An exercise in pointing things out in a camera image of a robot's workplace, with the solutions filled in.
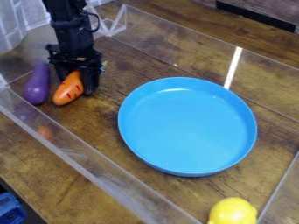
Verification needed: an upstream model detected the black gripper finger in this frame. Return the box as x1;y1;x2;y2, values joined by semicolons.
53;63;73;81
79;66;100;95

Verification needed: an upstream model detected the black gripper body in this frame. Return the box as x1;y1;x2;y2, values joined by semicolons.
45;44;103;72

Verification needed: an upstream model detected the orange toy carrot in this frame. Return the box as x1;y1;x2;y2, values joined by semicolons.
52;71;84;106

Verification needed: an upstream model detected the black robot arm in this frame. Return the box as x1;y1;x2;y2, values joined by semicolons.
41;0;104;95

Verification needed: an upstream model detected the purple toy eggplant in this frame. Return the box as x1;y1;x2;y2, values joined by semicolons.
23;62;51;105

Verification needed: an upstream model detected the blue round plate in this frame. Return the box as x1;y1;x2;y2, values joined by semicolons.
118;77;258;177

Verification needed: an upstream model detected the blue object at corner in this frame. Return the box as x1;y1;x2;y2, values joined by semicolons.
0;192;27;224

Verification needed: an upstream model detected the yellow toy object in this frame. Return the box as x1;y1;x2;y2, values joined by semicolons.
207;197;258;224

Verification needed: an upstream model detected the clear acrylic enclosure wall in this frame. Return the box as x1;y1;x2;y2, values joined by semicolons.
0;0;299;224

